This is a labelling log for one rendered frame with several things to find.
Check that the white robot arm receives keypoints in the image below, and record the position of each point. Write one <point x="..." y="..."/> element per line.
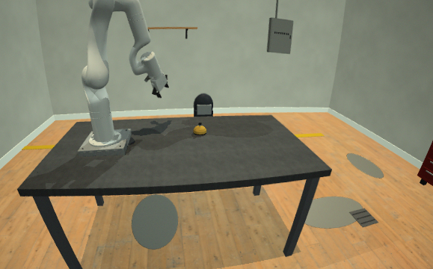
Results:
<point x="96" y="73"/>

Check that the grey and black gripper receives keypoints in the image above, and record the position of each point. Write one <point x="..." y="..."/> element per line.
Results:
<point x="158" y="84"/>

